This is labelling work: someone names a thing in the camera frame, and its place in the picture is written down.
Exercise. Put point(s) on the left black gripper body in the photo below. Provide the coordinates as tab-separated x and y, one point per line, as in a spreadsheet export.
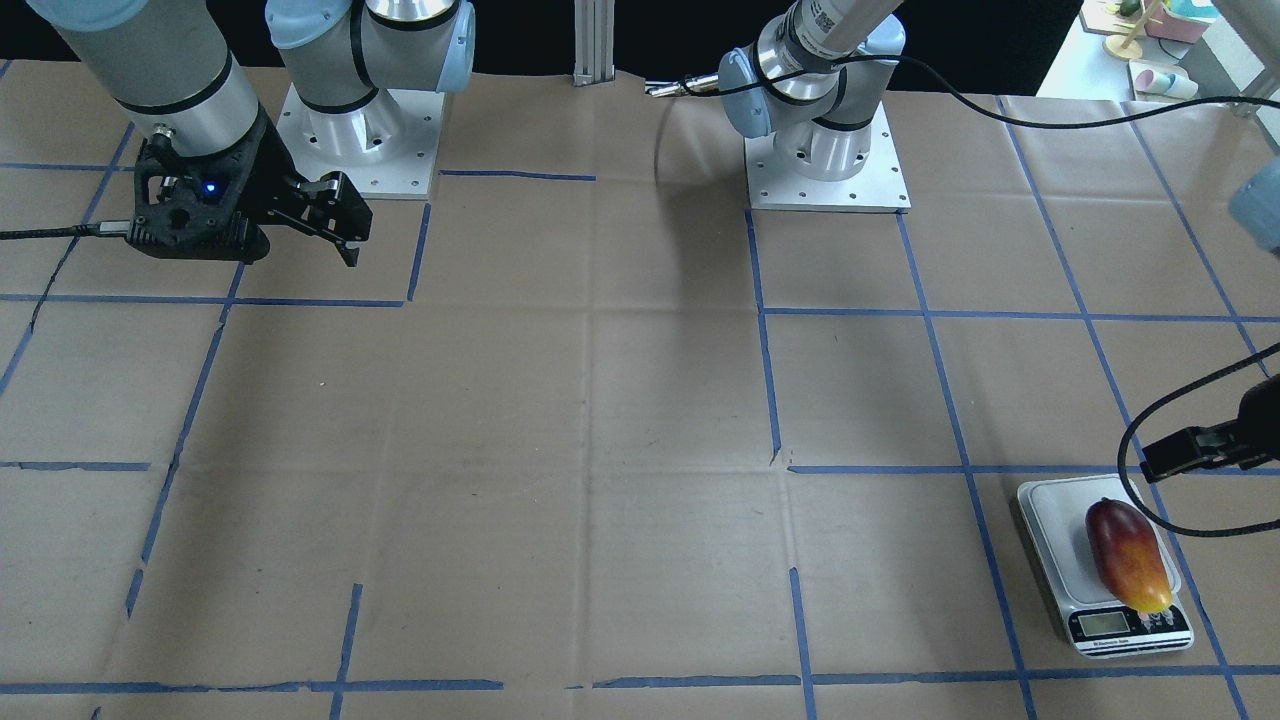
1262	408

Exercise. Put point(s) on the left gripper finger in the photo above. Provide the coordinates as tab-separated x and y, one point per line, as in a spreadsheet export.
1192	448

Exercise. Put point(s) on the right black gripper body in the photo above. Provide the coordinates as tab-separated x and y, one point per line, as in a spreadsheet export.
270	165

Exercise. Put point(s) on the aluminium frame post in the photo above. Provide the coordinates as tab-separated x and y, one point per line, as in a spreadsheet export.
594	39

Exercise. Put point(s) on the red yellow mango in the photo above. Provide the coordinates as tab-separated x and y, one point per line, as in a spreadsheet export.
1127	557

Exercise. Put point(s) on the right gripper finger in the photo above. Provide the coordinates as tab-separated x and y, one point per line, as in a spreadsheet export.
333	210

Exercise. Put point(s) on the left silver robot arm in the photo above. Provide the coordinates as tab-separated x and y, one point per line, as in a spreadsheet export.
813	80

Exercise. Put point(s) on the silver digital kitchen scale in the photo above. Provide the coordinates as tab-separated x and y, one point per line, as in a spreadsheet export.
1096	624

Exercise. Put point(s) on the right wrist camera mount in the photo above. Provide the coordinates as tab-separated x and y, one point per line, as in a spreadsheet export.
190	208

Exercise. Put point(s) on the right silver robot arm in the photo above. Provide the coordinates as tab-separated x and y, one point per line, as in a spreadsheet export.
168	66

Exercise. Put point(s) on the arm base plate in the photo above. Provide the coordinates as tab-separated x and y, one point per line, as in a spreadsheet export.
814	168
387	149

